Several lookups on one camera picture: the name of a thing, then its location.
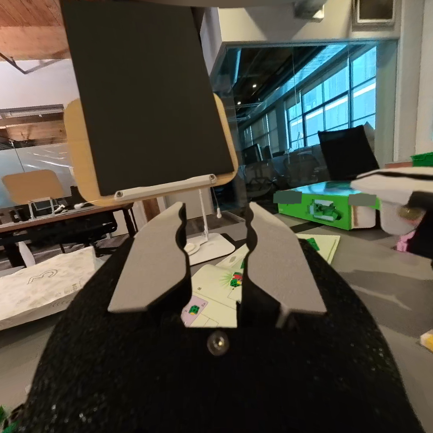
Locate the green toy brick box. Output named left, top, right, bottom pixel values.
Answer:
left=274, top=181, right=382, bottom=231

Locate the pile of green grey bricks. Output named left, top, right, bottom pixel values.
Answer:
left=0, top=404, right=22, bottom=433

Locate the black office chair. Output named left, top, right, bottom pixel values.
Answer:
left=317, top=124, right=380, bottom=182

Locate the wooden background table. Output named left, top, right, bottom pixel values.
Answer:
left=0, top=202, right=136, bottom=268

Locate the small wooden background stand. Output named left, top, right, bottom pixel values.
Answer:
left=2, top=169, right=65, bottom=219

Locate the green instruction booklet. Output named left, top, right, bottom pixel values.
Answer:
left=181, top=233, right=341, bottom=329

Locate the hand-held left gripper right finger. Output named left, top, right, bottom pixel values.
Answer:
left=236, top=202, right=327, bottom=328

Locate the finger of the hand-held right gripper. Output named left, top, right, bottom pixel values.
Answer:
left=359, top=166, right=433, bottom=178
left=350, top=174, right=433, bottom=235

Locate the row of grey office chairs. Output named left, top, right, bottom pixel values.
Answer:
left=242, top=142, right=330, bottom=201

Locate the black flat panel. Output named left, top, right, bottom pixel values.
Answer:
left=61, top=0, right=235, bottom=197

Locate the black framed window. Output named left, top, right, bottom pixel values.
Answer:
left=242, top=45, right=378, bottom=153

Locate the white paper bag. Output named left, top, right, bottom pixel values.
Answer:
left=0, top=246, right=99, bottom=331

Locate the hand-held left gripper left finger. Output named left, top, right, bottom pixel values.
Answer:
left=108, top=201, right=193, bottom=313

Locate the grey desk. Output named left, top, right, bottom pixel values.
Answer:
left=0, top=221, right=433, bottom=433

